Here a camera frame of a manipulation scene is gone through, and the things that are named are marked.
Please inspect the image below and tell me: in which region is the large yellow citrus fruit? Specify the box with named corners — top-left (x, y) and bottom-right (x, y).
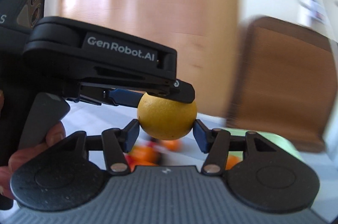
top-left (138, 93), bottom-right (197, 141)

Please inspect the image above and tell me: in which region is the orange mandarin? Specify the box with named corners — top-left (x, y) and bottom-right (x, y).
top-left (225, 155), bottom-right (242, 170)
top-left (129, 146), bottom-right (162, 164)
top-left (129, 160), bottom-right (158, 172)
top-left (160, 139), bottom-right (182, 152)

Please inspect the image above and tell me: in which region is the orange mandarin back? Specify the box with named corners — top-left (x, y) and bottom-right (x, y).
top-left (129, 160), bottom-right (158, 172)

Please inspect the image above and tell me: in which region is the person left hand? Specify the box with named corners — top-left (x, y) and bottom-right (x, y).
top-left (1, 91), bottom-right (70, 202)

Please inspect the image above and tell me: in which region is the light green plastic basin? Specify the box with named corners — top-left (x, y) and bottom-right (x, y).
top-left (225, 128), bottom-right (304, 162)

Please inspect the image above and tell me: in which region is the blue white striped tablecloth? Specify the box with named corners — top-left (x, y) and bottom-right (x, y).
top-left (63, 103), bottom-right (337, 222)

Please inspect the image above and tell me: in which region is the red tomato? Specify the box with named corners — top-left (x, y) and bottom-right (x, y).
top-left (124, 154), bottom-right (135, 171)

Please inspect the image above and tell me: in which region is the wood pattern board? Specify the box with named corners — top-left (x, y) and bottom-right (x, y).
top-left (60, 0), bottom-right (239, 117)

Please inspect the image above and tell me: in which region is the brown woven mat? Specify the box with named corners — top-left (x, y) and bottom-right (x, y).
top-left (225, 16), bottom-right (337, 152)

